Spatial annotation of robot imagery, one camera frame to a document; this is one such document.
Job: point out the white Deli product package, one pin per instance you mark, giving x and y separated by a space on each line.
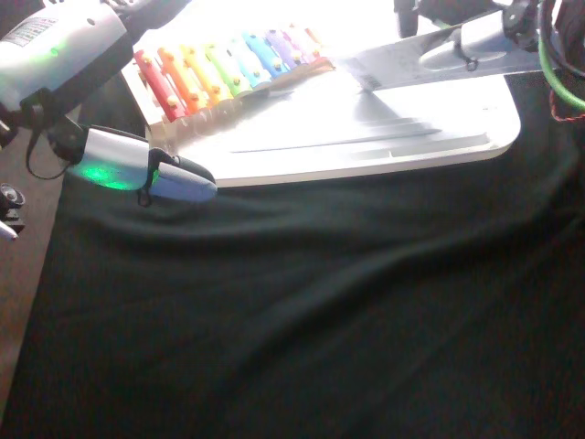
393 61

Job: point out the black table cloth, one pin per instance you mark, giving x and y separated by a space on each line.
292 320

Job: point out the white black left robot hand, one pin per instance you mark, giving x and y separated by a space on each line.
55 59

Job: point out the white plastic box lid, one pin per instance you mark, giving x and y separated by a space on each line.
365 123

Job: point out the rainbow wooden toy xylophone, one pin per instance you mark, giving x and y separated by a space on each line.
219 68

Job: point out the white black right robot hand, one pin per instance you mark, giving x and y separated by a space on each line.
475 41

